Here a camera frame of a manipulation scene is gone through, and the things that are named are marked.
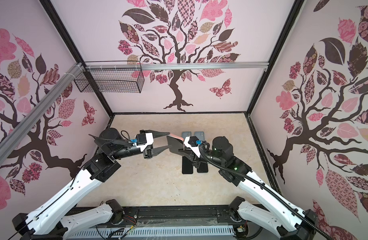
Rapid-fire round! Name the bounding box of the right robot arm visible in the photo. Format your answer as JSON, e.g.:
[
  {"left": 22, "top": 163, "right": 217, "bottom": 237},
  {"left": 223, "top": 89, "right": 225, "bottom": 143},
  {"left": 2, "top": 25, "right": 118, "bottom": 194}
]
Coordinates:
[{"left": 167, "top": 136, "right": 317, "bottom": 240}]

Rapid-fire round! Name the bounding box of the back aluminium rail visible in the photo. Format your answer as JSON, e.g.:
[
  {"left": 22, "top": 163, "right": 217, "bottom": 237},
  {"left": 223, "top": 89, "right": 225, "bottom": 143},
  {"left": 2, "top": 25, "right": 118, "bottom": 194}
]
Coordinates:
[{"left": 85, "top": 62, "right": 269, "bottom": 71}]

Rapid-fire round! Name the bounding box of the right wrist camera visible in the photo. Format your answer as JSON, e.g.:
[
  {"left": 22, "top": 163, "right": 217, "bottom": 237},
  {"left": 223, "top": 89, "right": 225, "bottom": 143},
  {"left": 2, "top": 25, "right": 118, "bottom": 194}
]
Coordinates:
[{"left": 184, "top": 136, "right": 202, "bottom": 158}]

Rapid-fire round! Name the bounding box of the white slotted cable duct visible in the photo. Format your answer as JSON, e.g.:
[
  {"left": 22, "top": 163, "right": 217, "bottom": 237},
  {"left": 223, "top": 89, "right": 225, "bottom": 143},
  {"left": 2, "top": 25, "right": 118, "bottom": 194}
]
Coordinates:
[{"left": 69, "top": 226, "right": 234, "bottom": 240}]

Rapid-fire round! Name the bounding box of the light blue phone case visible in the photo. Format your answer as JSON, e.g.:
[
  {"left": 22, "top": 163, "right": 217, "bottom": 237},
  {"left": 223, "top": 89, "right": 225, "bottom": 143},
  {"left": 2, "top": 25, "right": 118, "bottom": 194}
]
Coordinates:
[{"left": 194, "top": 131, "right": 205, "bottom": 141}]

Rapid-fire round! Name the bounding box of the aluminium rail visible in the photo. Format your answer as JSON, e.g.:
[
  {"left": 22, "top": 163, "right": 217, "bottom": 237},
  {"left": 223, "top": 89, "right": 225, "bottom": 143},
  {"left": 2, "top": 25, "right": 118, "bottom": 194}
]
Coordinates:
[
  {"left": 0, "top": 63, "right": 84, "bottom": 166},
  {"left": 85, "top": 62, "right": 269, "bottom": 71}
]

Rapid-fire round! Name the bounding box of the left thin black cable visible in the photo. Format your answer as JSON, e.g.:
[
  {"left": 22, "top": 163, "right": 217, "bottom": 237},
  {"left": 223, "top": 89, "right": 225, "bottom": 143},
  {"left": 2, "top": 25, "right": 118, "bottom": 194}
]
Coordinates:
[{"left": 120, "top": 130, "right": 134, "bottom": 143}]

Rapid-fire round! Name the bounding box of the black wire basket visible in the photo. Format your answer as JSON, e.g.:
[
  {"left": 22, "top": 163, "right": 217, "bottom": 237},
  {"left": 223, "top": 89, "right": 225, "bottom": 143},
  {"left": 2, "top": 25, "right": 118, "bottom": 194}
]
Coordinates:
[{"left": 74, "top": 60, "right": 145, "bottom": 94}]

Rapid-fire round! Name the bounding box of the black smartphone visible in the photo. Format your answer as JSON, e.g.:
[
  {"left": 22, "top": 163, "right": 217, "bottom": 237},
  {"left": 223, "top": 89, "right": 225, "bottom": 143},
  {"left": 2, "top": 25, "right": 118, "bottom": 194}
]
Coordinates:
[{"left": 197, "top": 163, "right": 209, "bottom": 173}]

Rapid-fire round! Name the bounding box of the left aluminium rail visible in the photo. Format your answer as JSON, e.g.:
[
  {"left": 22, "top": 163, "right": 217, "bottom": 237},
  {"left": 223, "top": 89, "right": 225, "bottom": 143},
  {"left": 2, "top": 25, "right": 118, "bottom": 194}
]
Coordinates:
[{"left": 0, "top": 63, "right": 84, "bottom": 166}]

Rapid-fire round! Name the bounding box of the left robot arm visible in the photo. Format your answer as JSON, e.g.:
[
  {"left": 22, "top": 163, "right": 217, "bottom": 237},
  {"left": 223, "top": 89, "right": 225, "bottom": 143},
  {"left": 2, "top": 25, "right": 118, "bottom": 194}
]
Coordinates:
[{"left": 12, "top": 128, "right": 170, "bottom": 240}]

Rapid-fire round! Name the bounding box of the pink phone case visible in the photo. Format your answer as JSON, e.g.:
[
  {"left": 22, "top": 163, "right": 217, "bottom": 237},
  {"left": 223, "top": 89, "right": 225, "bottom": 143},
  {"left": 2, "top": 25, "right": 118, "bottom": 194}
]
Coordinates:
[{"left": 165, "top": 134, "right": 185, "bottom": 155}]

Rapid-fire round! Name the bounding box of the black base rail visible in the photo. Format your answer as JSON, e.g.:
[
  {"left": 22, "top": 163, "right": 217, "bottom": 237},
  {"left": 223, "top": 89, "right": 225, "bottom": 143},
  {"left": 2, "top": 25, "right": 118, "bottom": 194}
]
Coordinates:
[{"left": 47, "top": 203, "right": 308, "bottom": 240}]

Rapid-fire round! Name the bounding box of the white phone case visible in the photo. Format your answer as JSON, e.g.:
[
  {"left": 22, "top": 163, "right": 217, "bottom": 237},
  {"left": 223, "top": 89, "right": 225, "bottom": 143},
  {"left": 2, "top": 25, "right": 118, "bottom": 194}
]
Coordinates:
[{"left": 181, "top": 131, "right": 192, "bottom": 139}]

